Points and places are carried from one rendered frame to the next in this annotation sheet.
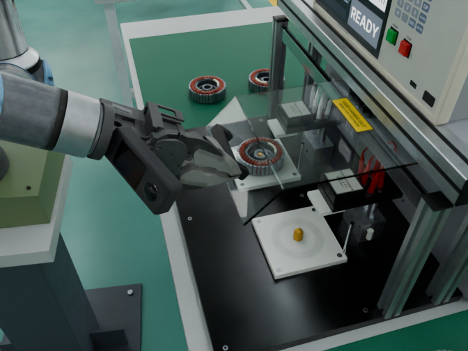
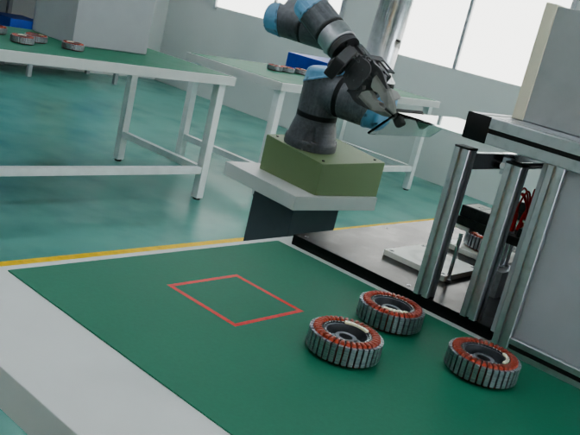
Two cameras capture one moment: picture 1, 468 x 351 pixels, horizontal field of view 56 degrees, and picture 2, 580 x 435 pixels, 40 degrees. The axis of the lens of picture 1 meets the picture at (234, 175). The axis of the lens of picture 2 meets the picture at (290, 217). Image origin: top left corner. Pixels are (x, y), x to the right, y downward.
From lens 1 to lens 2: 1.41 m
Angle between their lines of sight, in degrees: 54
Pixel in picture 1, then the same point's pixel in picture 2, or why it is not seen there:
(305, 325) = (361, 262)
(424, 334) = (427, 318)
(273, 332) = (339, 251)
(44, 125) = (321, 21)
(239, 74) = not seen: outside the picture
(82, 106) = (342, 25)
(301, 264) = (409, 258)
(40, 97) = (330, 11)
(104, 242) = not seen: hidden behind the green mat
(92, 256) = not seen: hidden behind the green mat
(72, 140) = (325, 34)
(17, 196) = (312, 159)
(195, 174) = (368, 95)
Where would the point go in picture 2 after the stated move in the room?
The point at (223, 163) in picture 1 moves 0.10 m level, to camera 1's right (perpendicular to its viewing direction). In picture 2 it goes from (385, 94) to (416, 105)
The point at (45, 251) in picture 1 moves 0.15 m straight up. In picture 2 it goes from (294, 195) to (307, 140)
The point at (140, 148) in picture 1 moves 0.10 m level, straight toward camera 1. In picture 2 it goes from (347, 51) to (317, 45)
